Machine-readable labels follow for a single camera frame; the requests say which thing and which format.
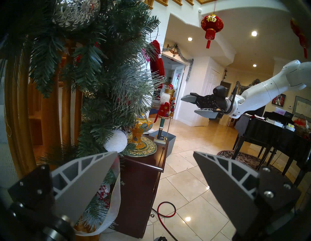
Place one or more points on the black grand piano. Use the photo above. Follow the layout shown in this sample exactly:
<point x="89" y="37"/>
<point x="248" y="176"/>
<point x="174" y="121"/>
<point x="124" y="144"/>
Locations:
<point x="272" y="136"/>

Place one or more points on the yellow porcelain dragon jar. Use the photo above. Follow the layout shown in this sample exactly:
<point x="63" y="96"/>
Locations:
<point x="139" y="131"/>

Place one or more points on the large red nutcracker figure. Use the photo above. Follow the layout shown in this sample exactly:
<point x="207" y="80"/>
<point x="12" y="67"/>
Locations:
<point x="165" y="109"/>

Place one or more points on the red berry sprig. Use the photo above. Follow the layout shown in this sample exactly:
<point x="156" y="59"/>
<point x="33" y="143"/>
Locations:
<point x="103" y="194"/>

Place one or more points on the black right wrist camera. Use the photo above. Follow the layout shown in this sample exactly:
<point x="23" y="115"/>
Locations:
<point x="220" y="91"/>

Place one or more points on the black base knob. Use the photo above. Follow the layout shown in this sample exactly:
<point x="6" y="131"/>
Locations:
<point x="161" y="239"/>

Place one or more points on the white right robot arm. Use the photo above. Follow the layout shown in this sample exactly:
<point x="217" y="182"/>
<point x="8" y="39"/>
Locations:
<point x="267" y="92"/>

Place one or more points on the green wall garland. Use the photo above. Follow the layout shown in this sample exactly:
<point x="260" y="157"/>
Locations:
<point x="252" y="83"/>

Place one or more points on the green pine garland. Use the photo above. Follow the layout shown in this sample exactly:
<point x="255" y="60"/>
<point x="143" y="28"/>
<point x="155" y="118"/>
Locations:
<point x="97" y="73"/>

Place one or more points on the pale framed wall picture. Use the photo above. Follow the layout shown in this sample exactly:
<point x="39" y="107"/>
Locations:
<point x="302" y="105"/>

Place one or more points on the red knitted mitten ornament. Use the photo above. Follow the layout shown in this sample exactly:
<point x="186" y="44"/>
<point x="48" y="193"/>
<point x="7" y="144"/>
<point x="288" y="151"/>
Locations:
<point x="157" y="63"/>

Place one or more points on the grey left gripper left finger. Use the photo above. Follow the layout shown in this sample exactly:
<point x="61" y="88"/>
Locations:
<point x="82" y="184"/>

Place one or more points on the green gold round mat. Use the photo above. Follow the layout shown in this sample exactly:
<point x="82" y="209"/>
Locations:
<point x="148" y="149"/>

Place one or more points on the silver faceted ball ornament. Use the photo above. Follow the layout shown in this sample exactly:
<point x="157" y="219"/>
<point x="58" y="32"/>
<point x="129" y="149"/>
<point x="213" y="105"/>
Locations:
<point x="77" y="12"/>

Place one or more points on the dark oriental area rug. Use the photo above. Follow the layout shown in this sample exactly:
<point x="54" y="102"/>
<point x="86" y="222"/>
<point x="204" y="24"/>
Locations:
<point x="245" y="159"/>

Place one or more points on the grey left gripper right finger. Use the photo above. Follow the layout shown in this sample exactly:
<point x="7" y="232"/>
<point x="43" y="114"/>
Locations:
<point x="226" y="187"/>

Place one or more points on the white glitter ball ornament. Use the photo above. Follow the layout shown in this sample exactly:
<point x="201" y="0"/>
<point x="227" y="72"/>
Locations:
<point x="115" y="142"/>

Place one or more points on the dark wooden side cabinet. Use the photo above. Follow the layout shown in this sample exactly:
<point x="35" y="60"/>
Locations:
<point x="138" y="189"/>

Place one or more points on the wooden stair railing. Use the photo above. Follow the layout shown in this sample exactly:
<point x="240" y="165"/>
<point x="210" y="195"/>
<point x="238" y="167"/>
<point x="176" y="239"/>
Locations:
<point x="48" y="116"/>

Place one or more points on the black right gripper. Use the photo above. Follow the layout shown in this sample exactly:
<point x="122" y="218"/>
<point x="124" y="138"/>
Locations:
<point x="213" y="103"/>

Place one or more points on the white panel double door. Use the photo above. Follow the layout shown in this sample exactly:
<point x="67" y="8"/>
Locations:
<point x="213" y="75"/>

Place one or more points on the red framed wall picture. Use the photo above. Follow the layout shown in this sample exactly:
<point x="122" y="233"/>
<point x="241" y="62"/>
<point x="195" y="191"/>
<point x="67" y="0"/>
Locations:
<point x="279" y="100"/>

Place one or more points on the tinsel doorway garland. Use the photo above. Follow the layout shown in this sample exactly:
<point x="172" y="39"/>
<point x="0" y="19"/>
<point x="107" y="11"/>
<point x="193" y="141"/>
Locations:
<point x="181" y="54"/>

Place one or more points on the wicker basket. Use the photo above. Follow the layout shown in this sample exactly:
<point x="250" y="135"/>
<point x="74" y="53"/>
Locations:
<point x="300" y="125"/>

